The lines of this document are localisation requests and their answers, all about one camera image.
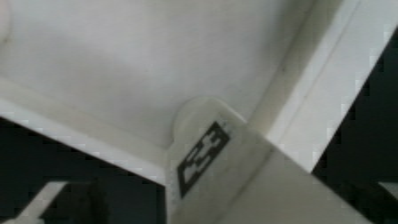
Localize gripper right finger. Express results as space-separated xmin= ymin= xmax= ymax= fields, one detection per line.
xmin=370 ymin=179 xmax=398 ymax=224

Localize white square table top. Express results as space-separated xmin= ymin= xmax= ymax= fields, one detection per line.
xmin=0 ymin=0 xmax=315 ymax=181

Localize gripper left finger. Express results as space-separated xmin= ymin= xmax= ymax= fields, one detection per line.
xmin=6 ymin=179 xmax=121 ymax=224

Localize white table leg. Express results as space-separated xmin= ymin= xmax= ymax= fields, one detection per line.
xmin=166 ymin=97 xmax=372 ymax=224

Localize white U-shaped fence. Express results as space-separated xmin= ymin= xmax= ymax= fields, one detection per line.
xmin=267 ymin=0 xmax=398 ymax=170

